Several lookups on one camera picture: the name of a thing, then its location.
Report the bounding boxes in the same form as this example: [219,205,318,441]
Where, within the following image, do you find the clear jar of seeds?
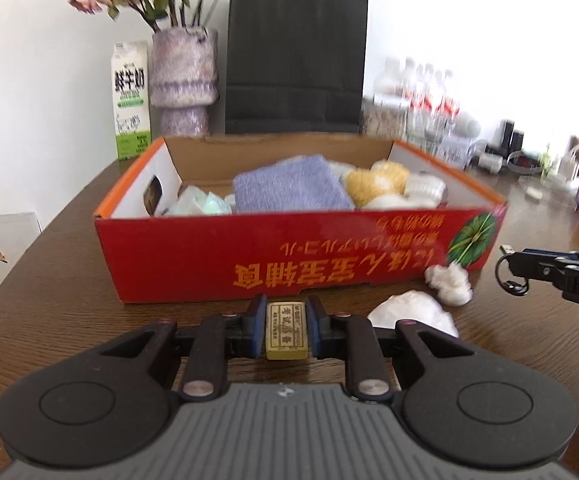
[362,94,411,140]

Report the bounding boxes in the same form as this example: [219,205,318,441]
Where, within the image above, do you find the white green milk carton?
[110,41,152,161]

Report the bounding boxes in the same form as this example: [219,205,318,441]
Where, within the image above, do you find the black usb key loop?
[494,244,531,295]

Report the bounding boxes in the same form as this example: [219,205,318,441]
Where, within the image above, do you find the black paper bag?
[224,0,369,136]

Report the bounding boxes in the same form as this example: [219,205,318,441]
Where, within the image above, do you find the white charger adapter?
[477,152,505,174]

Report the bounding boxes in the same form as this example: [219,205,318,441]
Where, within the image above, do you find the purple knit cloth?
[233,155,355,214]

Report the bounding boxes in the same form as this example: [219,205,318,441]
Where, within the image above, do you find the yellow rectangular block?
[266,301,309,361]

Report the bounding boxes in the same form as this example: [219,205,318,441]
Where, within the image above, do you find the black upright device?
[499,120,527,154]

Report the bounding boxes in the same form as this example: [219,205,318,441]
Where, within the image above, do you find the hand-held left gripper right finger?
[307,294,473,404]

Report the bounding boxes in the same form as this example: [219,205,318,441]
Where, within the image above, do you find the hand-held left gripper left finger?
[100,294,269,404]

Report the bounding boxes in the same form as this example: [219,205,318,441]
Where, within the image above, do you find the red cardboard box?
[94,135,509,306]

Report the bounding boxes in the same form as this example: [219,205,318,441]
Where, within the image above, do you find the small white printed box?
[439,136,471,162]

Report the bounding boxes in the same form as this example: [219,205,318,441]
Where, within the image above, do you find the yellow white hamster plush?
[342,160,420,209]

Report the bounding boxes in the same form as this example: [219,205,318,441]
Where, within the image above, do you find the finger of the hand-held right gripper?
[511,248,579,286]

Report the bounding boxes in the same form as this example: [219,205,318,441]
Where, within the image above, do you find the white plastic bottle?
[404,172,448,201]

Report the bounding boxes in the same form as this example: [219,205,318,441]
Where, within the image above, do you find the green white plastic bag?
[162,185,236,217]

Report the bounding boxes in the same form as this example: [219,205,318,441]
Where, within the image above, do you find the purple textured vase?
[148,27,220,137]

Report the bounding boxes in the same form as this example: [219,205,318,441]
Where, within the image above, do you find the white round speaker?
[452,114,481,137]

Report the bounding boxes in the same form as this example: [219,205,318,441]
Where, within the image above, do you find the clear drinking glass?
[409,107,445,148]

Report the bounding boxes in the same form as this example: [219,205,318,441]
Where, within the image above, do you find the crumpled white tissue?
[368,290,459,340]
[424,262,473,307]

